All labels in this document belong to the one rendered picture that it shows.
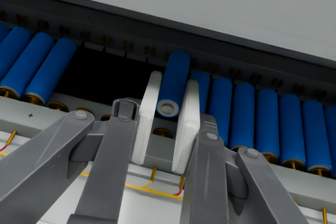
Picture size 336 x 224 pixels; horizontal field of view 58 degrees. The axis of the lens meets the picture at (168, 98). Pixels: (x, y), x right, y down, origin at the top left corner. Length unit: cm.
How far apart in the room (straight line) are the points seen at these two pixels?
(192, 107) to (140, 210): 9
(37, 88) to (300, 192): 20
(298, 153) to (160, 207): 11
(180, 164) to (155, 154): 6
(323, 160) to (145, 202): 14
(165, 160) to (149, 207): 3
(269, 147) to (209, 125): 9
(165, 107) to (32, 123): 9
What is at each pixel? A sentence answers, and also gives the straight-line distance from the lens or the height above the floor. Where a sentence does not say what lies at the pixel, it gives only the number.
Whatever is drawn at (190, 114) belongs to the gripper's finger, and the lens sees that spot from 15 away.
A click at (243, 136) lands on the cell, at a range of 24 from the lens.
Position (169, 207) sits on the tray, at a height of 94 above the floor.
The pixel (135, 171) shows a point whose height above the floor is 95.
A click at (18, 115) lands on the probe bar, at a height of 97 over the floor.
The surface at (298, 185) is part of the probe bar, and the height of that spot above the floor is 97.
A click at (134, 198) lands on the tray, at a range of 22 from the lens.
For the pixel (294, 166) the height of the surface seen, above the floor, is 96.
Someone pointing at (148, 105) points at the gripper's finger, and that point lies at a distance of 15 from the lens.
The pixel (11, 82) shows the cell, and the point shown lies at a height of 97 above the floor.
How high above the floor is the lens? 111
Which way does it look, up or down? 33 degrees down
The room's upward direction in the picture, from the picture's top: 14 degrees clockwise
